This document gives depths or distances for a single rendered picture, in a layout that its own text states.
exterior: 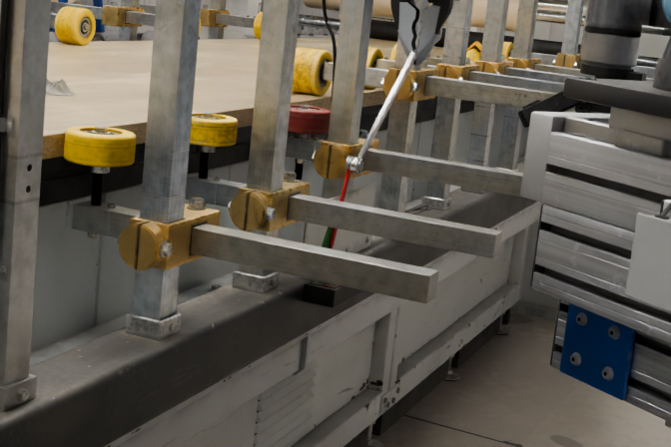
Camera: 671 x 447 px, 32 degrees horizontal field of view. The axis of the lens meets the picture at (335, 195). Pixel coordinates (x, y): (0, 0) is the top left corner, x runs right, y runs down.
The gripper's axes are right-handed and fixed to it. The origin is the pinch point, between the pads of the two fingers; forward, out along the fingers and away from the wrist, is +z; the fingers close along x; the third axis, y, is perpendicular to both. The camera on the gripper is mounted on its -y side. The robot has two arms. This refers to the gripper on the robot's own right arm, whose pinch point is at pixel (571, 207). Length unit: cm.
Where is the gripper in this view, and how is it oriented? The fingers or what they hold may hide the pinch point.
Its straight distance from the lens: 168.7
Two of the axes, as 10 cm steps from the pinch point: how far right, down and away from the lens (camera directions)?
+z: -1.0, 9.8, 1.8
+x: 3.9, -1.3, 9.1
